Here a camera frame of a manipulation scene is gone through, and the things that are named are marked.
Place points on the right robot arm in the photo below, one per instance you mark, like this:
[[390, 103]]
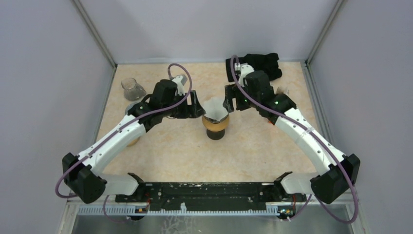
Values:
[[335, 173]]

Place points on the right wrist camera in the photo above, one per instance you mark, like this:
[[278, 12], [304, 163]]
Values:
[[241, 71]]

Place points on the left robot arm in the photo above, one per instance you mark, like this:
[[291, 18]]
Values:
[[83, 173]]

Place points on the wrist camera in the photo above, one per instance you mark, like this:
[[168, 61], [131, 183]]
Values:
[[241, 71], [180, 80]]

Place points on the blue glass dripper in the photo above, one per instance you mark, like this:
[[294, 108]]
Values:
[[132, 108]]

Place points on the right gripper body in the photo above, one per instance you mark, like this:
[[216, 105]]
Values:
[[243, 101]]

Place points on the clear glass carafe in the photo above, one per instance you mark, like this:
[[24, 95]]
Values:
[[132, 90]]

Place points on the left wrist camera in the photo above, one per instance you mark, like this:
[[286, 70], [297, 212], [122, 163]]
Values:
[[180, 80]]

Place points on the white paper coffee filter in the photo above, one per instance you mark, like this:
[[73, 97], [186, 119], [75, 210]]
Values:
[[214, 109]]

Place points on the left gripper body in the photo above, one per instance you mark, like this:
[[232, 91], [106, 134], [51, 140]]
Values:
[[183, 110]]

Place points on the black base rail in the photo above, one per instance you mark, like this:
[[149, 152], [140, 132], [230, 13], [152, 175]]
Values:
[[190, 198]]

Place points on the black printed cloth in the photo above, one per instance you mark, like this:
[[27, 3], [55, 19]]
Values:
[[267, 63]]

